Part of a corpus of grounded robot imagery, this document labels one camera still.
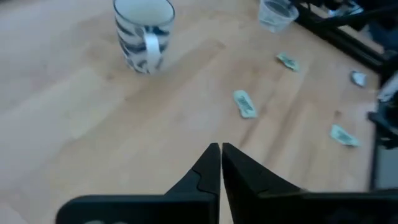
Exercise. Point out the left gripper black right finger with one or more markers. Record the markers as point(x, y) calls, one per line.
point(248, 199)

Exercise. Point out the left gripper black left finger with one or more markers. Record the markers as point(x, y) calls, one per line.
point(192, 205)

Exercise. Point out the green sweetener packet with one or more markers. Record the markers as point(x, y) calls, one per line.
point(288, 61)
point(245, 104)
point(343, 136)

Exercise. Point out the square white-green sweetener packet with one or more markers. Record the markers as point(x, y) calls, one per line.
point(358, 78)

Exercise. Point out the white blue-patterned mug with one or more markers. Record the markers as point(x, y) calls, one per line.
point(143, 40)

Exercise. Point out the small clear plastic cup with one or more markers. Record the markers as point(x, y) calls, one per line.
point(276, 17)

